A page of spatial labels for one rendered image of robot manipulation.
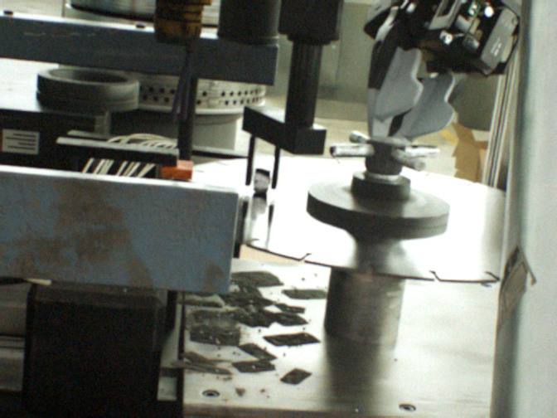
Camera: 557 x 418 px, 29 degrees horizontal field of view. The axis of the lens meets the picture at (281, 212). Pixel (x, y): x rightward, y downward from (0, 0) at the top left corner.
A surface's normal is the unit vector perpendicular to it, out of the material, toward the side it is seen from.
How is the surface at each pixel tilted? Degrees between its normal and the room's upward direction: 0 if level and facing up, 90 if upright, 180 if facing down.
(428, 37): 61
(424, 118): 57
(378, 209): 5
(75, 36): 90
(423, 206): 5
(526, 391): 67
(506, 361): 79
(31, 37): 90
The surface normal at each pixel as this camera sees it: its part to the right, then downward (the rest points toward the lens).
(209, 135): 0.69, 0.25
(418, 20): 0.48, 0.08
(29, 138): 0.08, 0.26
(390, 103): -0.78, -0.42
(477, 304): 0.11, -0.96
